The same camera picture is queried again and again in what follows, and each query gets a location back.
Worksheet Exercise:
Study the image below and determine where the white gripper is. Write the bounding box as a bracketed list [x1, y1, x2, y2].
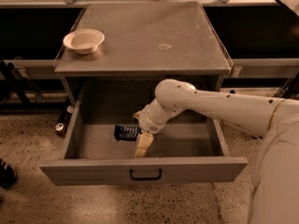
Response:
[133, 99, 170, 158]

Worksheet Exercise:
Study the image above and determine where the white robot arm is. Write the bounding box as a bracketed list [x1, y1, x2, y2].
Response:
[135, 79, 299, 224]

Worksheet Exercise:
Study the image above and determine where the grey open drawer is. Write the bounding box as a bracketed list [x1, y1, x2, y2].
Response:
[40, 81, 248, 186]

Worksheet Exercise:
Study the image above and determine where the black white sneaker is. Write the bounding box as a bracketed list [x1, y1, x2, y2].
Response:
[0, 159, 17, 189]

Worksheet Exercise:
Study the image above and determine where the grey metal cabinet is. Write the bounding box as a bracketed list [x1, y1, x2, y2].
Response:
[54, 1, 233, 102]

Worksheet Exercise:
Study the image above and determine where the white paper bowl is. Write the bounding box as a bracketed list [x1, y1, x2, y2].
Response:
[63, 29, 105, 55]

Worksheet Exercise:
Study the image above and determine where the blue rxbar wrapper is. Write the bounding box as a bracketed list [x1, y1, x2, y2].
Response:
[114, 125, 141, 141]

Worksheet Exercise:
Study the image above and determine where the black drawer handle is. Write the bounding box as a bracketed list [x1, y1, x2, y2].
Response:
[129, 169, 163, 181]

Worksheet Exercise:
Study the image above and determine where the soda can near drawer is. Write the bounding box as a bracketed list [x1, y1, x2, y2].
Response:
[55, 122, 65, 136]

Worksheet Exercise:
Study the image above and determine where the soda can behind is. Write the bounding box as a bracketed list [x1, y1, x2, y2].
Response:
[66, 105, 74, 115]

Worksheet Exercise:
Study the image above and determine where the black frame legs left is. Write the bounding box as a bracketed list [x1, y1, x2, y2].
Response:
[0, 61, 43, 105]

